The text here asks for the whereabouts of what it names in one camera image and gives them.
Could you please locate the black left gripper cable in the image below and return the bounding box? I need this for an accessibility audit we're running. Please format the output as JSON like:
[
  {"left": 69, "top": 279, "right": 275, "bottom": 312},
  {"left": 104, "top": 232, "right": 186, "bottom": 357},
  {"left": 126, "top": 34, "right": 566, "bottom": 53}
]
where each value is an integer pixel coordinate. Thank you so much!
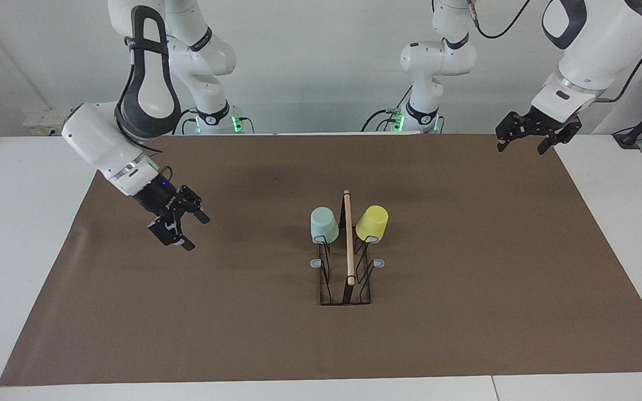
[{"left": 464, "top": 0, "right": 642, "bottom": 105}]

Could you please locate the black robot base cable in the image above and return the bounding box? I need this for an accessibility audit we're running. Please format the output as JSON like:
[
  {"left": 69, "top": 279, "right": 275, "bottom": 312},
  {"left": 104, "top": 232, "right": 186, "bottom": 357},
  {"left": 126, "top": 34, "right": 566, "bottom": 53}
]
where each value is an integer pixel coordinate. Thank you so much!
[
  {"left": 361, "top": 108, "right": 406, "bottom": 133},
  {"left": 178, "top": 108, "right": 200, "bottom": 135}
]

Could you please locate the white power strip box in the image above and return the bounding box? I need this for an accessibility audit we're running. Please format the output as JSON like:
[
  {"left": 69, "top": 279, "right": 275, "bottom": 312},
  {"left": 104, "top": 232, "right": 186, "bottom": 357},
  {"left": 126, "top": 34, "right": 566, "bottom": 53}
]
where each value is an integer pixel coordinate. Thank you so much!
[{"left": 23, "top": 107, "right": 76, "bottom": 136}]

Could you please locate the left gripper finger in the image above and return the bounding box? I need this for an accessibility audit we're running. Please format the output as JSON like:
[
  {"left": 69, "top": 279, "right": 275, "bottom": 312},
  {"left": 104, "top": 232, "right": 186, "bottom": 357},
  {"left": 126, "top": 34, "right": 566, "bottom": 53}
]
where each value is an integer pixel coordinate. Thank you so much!
[
  {"left": 537, "top": 118, "right": 582, "bottom": 155},
  {"left": 495, "top": 113, "right": 522, "bottom": 153}
]

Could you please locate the black wire cup rack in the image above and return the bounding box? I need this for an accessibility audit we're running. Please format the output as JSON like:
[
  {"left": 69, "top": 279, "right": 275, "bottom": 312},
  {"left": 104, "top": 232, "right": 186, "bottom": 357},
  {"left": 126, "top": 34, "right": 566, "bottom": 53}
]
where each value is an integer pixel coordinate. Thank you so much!
[{"left": 310, "top": 189, "right": 386, "bottom": 306}]

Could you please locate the yellow plastic cup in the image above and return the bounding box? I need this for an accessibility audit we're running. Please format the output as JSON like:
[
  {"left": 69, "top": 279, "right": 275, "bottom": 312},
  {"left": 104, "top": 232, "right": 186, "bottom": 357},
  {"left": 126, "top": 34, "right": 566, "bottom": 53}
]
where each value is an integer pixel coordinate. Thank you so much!
[{"left": 356, "top": 205, "right": 390, "bottom": 244}]

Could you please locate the brown table mat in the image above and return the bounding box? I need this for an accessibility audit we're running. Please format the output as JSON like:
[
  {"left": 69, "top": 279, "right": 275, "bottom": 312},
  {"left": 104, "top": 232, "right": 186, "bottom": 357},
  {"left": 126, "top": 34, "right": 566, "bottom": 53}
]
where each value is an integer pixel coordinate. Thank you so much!
[{"left": 0, "top": 133, "right": 642, "bottom": 387}]

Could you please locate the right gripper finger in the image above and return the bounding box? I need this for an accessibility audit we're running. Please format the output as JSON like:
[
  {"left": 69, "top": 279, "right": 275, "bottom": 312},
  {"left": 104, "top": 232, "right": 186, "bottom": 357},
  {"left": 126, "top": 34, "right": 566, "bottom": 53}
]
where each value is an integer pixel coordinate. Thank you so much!
[
  {"left": 179, "top": 187, "right": 211, "bottom": 225},
  {"left": 148, "top": 217, "right": 196, "bottom": 251}
]

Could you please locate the pale green plastic cup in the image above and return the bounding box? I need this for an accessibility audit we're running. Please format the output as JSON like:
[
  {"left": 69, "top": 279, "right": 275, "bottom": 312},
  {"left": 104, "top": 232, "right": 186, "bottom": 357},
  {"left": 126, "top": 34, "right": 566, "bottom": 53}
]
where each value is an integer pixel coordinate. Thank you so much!
[{"left": 310, "top": 207, "right": 340, "bottom": 244}]

